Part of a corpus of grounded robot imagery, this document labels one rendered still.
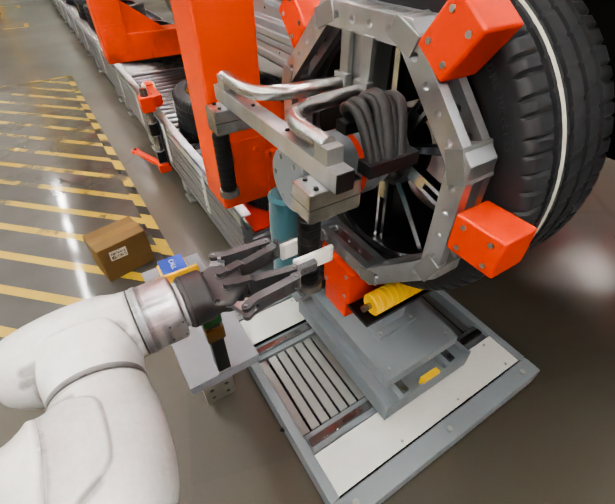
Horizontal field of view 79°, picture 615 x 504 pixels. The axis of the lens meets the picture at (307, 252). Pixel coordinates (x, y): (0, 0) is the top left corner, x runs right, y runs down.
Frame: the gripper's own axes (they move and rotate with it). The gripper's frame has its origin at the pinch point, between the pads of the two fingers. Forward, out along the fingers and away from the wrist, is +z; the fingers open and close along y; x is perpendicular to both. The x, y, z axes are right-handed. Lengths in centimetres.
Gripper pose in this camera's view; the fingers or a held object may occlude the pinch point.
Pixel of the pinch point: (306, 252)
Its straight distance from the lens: 58.9
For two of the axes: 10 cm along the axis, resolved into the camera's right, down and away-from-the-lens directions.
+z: 8.5, -3.5, 4.0
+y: 5.3, 5.6, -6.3
